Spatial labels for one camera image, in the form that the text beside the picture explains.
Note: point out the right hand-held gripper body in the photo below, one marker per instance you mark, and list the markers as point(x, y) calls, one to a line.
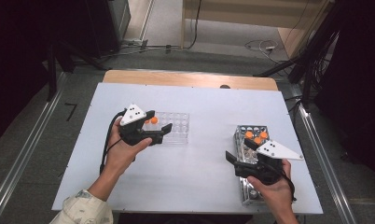
point(260, 170)

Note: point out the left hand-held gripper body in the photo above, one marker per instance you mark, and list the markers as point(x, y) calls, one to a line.
point(132, 135)

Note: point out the clear plastic tube rack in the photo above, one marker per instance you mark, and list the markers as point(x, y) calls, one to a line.
point(179, 124)

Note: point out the perforated metal tube rack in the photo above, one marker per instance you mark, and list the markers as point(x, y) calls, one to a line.
point(244, 193)

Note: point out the person's left hand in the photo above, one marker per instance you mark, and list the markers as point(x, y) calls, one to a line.
point(122, 157)

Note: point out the person's right hand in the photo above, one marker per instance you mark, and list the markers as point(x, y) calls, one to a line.
point(277, 194)

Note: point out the wooden table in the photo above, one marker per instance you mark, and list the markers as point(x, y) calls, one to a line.
point(176, 79)

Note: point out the white board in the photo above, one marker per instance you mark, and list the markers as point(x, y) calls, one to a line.
point(207, 105)

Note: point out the dark round table grommet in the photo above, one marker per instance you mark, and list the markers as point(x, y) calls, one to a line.
point(224, 86)

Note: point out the grey power strip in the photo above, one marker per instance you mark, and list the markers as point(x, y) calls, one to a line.
point(136, 42)

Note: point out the black tripod stand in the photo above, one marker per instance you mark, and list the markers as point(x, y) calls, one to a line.
point(303, 59)

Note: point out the black cabinet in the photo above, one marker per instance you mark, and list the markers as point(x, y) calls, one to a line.
point(104, 25)

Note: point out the black metal stand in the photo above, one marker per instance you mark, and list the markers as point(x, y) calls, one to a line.
point(52, 74)

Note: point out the dark curtain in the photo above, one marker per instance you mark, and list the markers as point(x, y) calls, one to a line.
point(363, 77)
point(14, 62)

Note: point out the light wooden furniture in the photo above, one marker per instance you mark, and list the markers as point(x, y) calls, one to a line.
point(238, 9)

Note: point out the aluminium floor rail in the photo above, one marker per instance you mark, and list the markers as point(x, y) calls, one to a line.
point(27, 149)
point(316, 137)

